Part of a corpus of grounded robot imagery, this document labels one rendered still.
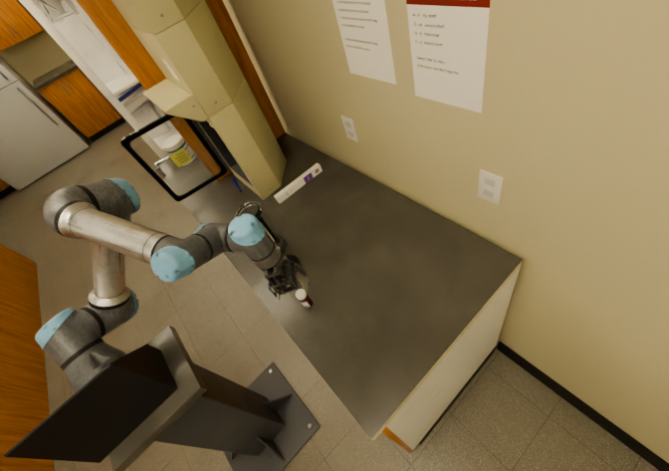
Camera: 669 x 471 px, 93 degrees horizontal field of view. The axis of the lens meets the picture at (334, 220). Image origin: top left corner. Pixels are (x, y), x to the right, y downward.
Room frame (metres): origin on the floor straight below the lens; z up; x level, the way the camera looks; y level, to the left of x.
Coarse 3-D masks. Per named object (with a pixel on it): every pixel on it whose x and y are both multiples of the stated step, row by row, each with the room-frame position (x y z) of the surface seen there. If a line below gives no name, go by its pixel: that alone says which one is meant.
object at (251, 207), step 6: (246, 204) 0.96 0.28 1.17; (252, 204) 0.95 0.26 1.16; (258, 204) 0.93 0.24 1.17; (240, 210) 0.94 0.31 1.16; (246, 210) 0.95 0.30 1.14; (252, 210) 0.96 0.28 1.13; (258, 210) 0.90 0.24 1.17; (264, 216) 0.90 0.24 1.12; (270, 222) 0.92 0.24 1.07; (270, 228) 0.89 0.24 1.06; (276, 234) 0.90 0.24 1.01
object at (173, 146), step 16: (160, 128) 1.46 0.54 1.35; (176, 128) 1.48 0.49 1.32; (144, 144) 1.44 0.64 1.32; (160, 144) 1.45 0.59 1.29; (176, 144) 1.47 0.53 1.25; (192, 144) 1.48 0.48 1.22; (144, 160) 1.43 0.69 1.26; (160, 160) 1.44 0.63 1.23; (176, 160) 1.45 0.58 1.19; (192, 160) 1.47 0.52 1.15; (208, 160) 1.48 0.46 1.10; (160, 176) 1.43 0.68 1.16; (176, 176) 1.44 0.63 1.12; (192, 176) 1.46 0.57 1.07; (208, 176) 1.47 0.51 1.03; (176, 192) 1.43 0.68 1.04
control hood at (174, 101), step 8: (152, 88) 1.47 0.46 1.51; (160, 88) 1.42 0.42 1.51; (168, 88) 1.39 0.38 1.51; (176, 88) 1.35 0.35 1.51; (152, 96) 1.38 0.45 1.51; (160, 96) 1.34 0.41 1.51; (168, 96) 1.30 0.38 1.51; (176, 96) 1.27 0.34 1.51; (184, 96) 1.24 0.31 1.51; (192, 96) 1.22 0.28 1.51; (160, 104) 1.26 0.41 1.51; (168, 104) 1.23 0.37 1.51; (176, 104) 1.20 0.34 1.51; (184, 104) 1.20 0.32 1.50; (192, 104) 1.21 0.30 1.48; (168, 112) 1.18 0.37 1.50; (176, 112) 1.18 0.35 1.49; (184, 112) 1.19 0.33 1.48; (192, 112) 1.20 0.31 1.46; (200, 112) 1.21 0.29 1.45; (200, 120) 1.21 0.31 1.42
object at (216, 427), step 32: (224, 384) 0.62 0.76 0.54; (256, 384) 0.77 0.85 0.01; (288, 384) 0.69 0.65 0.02; (192, 416) 0.46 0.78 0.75; (224, 416) 0.48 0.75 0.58; (256, 416) 0.49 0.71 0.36; (288, 416) 0.53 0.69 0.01; (224, 448) 0.42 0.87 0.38; (256, 448) 0.43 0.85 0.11; (288, 448) 0.39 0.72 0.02
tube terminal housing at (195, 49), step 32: (160, 32) 1.23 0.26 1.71; (192, 32) 1.26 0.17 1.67; (160, 64) 1.42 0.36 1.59; (192, 64) 1.24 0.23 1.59; (224, 64) 1.35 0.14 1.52; (224, 96) 1.25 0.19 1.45; (224, 128) 1.23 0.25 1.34; (256, 128) 1.32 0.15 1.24; (256, 160) 1.25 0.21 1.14; (256, 192) 1.26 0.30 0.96
